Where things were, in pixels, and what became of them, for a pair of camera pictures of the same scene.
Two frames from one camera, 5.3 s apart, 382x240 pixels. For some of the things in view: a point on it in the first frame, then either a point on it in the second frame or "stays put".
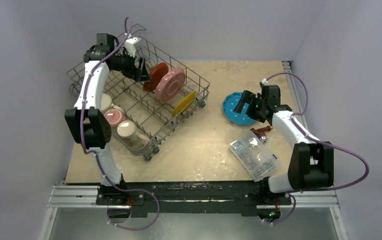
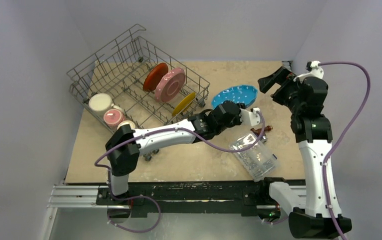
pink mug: (114, 116) stays put
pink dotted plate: (170, 85) stays put
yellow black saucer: (184, 104) stays put
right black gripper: (251, 106) to (282, 87)
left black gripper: (133, 72) to (237, 121)
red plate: (157, 71) stays put
